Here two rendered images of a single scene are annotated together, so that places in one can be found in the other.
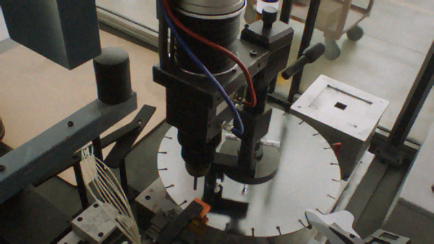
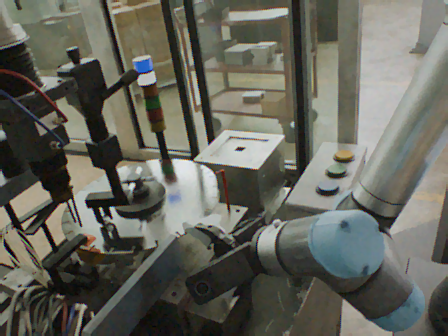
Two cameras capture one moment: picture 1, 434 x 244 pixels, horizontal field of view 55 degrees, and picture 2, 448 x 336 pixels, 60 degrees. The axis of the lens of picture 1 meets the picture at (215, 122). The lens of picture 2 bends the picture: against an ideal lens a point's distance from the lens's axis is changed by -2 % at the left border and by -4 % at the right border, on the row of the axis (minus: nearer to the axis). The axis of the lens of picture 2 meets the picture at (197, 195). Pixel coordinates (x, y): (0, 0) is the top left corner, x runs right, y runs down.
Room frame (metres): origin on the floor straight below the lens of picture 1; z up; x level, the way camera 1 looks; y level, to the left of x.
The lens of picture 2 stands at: (-0.15, -0.25, 1.37)
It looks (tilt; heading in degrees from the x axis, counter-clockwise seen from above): 32 degrees down; 6
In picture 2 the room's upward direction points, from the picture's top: 12 degrees counter-clockwise
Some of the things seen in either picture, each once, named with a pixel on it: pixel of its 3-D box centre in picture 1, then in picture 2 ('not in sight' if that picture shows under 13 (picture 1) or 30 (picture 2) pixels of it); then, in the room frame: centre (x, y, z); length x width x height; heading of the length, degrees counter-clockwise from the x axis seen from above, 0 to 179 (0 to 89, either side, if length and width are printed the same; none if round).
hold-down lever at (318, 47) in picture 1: (292, 55); (111, 83); (0.47, -0.09, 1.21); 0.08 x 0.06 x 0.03; 149
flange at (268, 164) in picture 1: (249, 153); (138, 193); (0.53, -0.07, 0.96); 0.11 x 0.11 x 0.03
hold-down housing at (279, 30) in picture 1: (258, 80); (92, 111); (0.46, -0.05, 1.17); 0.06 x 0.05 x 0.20; 140
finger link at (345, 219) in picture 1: (336, 221); (206, 224); (0.40, -0.20, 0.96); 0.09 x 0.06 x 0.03; 40
